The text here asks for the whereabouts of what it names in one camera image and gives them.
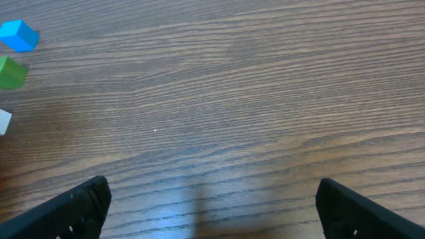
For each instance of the white cube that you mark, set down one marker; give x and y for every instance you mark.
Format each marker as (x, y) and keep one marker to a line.
(4, 121)

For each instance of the green cube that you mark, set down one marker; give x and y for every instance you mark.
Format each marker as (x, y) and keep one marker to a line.
(11, 74)

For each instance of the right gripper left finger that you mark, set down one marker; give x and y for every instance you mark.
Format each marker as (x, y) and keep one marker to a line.
(66, 215)

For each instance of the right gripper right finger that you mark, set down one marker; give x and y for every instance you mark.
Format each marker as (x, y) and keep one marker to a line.
(358, 219)

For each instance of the blue cube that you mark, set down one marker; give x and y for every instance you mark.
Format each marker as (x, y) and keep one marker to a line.
(18, 36)

